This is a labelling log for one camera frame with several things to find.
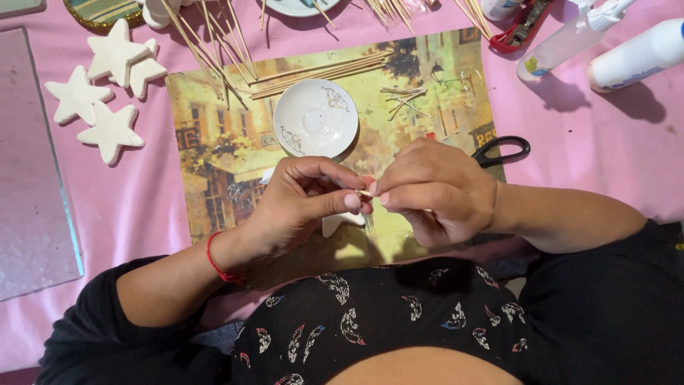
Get person's right hand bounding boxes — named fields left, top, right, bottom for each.
left=368, top=137, right=501, bottom=249

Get person's left hand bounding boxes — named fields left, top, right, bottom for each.
left=235, top=156, right=375, bottom=279

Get white plaster star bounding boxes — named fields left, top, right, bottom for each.
left=76, top=102, right=146, bottom=166
left=109, top=38, right=169, bottom=101
left=87, top=19, right=159, bottom=89
left=45, top=65, right=115, bottom=127
left=260, top=167, right=367, bottom=238

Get painted street scene placemat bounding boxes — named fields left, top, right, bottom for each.
left=165, top=27, right=506, bottom=277

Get white saucer with gold print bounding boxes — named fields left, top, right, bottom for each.
left=273, top=78, right=360, bottom=159

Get wooden stick scraps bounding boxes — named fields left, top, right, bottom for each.
left=379, top=86, right=432, bottom=122

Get black patterned shirt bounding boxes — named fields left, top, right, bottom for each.
left=32, top=218, right=684, bottom=385

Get row of skewers on placemat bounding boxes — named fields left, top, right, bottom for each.
left=248, top=50, right=397, bottom=101

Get pink tablecloth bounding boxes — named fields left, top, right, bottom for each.
left=0, top=0, right=684, bottom=375

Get red utility cutter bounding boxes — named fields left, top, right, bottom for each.
left=489, top=0, right=554, bottom=55

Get tight bunch of wooden skewers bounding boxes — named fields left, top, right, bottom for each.
left=453, top=0, right=494, bottom=42

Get fanned bundle of wooden skewers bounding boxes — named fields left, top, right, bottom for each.
left=159, top=0, right=258, bottom=110

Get clear spray bottle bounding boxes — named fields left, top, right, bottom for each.
left=515, top=0, right=638, bottom=82

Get small white bottle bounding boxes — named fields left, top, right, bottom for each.
left=479, top=0, right=528, bottom=22

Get loose heap of wooden skewers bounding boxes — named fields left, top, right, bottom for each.
left=363, top=0, right=420, bottom=35

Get single wooden skewer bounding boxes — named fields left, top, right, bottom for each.
left=312, top=0, right=338, bottom=30

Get pale blue plate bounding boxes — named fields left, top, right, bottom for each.
left=264, top=0, right=343, bottom=18

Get large white glue bottle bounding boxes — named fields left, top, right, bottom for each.
left=586, top=18, right=684, bottom=95

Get white plaster figure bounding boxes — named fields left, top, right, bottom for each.
left=140, top=0, right=185, bottom=30

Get clear glass pane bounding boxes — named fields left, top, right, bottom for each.
left=0, top=27, right=85, bottom=302

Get gold rimmed decorated tray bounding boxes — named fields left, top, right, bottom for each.
left=63, top=0, right=146, bottom=34

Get grey glass piece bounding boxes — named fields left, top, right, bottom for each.
left=0, top=0, right=47, bottom=18

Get black handled scissors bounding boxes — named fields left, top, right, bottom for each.
left=470, top=135, right=532, bottom=170

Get red string bracelet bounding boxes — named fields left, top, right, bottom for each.
left=206, top=231, right=245, bottom=284

